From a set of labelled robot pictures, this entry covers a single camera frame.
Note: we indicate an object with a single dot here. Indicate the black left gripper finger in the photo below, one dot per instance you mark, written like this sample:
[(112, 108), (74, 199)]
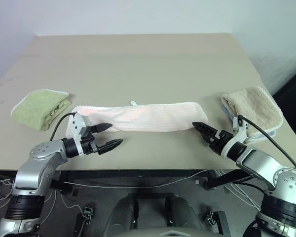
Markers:
[(111, 145), (103, 127)]

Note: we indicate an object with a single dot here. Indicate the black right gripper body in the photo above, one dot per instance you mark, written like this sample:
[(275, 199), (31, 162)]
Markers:
[(220, 143)]

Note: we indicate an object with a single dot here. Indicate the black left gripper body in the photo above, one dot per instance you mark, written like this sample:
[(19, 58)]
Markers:
[(88, 143)]

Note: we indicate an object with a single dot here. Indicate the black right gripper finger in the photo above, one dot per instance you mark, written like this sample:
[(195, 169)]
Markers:
[(205, 138), (202, 127)]

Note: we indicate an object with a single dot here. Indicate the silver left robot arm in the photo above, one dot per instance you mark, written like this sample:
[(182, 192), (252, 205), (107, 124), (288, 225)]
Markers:
[(34, 170)]

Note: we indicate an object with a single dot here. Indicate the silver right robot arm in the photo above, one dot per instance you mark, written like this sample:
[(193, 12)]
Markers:
[(273, 177)]

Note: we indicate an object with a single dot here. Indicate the light blue folded towel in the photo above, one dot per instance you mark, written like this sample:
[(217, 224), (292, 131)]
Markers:
[(259, 138)]

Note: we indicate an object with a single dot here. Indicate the pink folded towel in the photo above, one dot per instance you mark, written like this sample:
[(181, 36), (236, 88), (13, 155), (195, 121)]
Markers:
[(148, 118)]

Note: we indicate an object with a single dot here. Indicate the beige folded towel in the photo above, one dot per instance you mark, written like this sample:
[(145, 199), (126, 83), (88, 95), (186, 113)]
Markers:
[(254, 111)]

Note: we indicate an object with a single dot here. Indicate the green folded towel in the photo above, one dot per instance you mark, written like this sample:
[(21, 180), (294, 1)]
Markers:
[(39, 108)]

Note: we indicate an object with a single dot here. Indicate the small black floor connector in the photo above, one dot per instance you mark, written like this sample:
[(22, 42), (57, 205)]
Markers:
[(88, 211)]

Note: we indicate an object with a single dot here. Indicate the dark rounded robot leg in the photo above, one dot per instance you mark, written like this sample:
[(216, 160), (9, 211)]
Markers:
[(124, 212), (185, 212)]

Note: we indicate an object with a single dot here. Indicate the black furniture panel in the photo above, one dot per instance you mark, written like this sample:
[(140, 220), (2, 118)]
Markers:
[(292, 98)]

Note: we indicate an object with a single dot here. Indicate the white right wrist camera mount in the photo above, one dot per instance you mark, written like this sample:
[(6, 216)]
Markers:
[(239, 134)]

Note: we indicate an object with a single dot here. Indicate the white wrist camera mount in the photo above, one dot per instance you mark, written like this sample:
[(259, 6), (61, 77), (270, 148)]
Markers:
[(239, 134), (77, 123)]

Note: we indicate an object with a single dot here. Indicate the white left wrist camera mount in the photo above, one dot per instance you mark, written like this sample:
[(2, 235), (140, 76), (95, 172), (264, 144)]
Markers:
[(77, 123)]

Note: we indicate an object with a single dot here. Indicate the black table frame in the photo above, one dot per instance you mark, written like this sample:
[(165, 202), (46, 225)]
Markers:
[(138, 174)]

